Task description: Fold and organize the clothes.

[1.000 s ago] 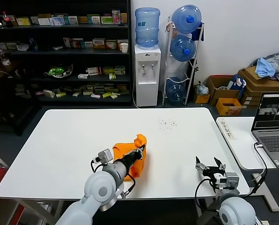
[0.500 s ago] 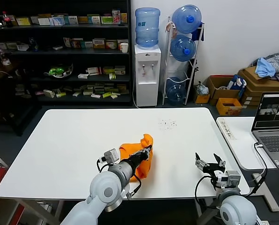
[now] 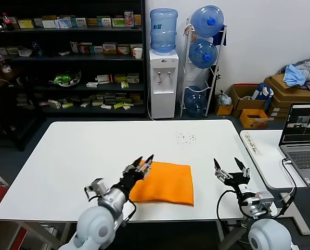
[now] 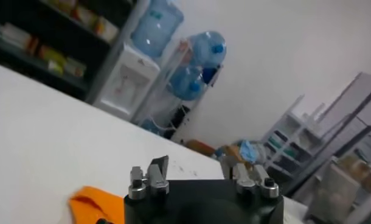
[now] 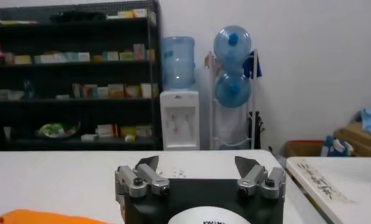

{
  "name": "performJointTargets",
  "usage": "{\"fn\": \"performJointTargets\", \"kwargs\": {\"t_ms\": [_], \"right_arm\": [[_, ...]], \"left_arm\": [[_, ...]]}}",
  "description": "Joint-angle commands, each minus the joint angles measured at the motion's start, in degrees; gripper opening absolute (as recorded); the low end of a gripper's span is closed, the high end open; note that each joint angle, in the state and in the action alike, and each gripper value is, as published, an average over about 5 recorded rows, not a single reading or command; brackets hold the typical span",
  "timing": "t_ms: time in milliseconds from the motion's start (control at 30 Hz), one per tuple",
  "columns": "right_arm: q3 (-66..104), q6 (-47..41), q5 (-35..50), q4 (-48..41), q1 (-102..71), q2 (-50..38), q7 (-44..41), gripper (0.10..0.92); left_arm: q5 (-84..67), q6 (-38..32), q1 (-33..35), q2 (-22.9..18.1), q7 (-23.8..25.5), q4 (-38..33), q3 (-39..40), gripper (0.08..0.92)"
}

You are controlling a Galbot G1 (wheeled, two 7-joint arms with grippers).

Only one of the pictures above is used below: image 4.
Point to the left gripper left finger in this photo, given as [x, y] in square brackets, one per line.
[156, 182]

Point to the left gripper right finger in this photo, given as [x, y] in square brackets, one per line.
[249, 182]

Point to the orange t-shirt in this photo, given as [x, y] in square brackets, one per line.
[94, 204]

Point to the light blue garment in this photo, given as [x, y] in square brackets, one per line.
[249, 151]

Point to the open brown cardboard box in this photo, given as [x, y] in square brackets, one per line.
[200, 147]

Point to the white storage shelf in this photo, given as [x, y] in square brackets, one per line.
[292, 143]

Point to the white jug rack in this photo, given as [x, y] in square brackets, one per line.
[188, 105]

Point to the white water dispenser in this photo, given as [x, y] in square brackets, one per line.
[124, 85]

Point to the labelled blue water jug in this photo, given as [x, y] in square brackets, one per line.
[155, 27]

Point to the black shelving unit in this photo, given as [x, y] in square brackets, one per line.
[51, 36]

